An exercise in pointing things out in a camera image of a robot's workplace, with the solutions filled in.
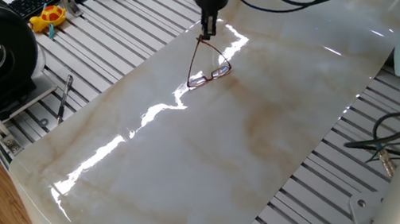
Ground dark red frame glasses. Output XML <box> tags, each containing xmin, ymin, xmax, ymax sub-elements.
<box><xmin>178</xmin><ymin>30</ymin><xmax>235</xmax><ymax>90</ymax></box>

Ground marble pattern table mat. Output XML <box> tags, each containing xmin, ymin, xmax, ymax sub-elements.
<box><xmin>0</xmin><ymin>0</ymin><xmax>400</xmax><ymax>224</ymax></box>

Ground yellow orange toy turtle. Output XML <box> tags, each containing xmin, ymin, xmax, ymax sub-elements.
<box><xmin>25</xmin><ymin>0</ymin><xmax>71</xmax><ymax>42</ymax></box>

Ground black silver pen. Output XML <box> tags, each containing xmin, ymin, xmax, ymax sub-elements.
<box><xmin>49</xmin><ymin>73</ymin><xmax>80</xmax><ymax>126</ymax></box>

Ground black computer keyboard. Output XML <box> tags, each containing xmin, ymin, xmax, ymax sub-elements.
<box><xmin>7</xmin><ymin>0</ymin><xmax>64</xmax><ymax>23</ymax></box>

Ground small metal bracket post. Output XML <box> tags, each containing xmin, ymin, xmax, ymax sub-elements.
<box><xmin>58</xmin><ymin>0</ymin><xmax>84</xmax><ymax>21</ymax></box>

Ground white flat base plate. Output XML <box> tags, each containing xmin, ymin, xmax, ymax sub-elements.
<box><xmin>0</xmin><ymin>72</ymin><xmax>62</xmax><ymax>122</ymax></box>

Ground black looped cable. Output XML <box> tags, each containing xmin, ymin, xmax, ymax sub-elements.
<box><xmin>340</xmin><ymin>111</ymin><xmax>400</xmax><ymax>167</ymax></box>

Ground metal cable connector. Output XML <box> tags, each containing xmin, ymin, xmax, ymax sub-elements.
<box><xmin>376</xmin><ymin>145</ymin><xmax>398</xmax><ymax>180</ymax></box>

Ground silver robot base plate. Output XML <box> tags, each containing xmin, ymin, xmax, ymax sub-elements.
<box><xmin>347</xmin><ymin>187</ymin><xmax>394</xmax><ymax>224</ymax></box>

